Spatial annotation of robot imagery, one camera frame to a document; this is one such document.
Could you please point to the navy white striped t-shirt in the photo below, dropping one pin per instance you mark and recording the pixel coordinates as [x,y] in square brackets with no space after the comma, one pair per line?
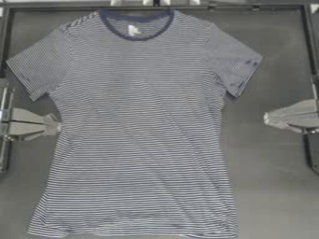
[141,124]

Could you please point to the black table frame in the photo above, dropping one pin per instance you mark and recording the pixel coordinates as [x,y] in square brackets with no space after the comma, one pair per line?
[62,6]

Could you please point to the black rounded side bracket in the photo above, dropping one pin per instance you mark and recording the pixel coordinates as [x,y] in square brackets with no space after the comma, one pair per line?
[4,155]
[314,155]

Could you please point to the small silver frame bracket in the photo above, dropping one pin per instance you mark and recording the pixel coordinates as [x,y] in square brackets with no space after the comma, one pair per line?
[165,2]
[147,2]
[194,2]
[115,2]

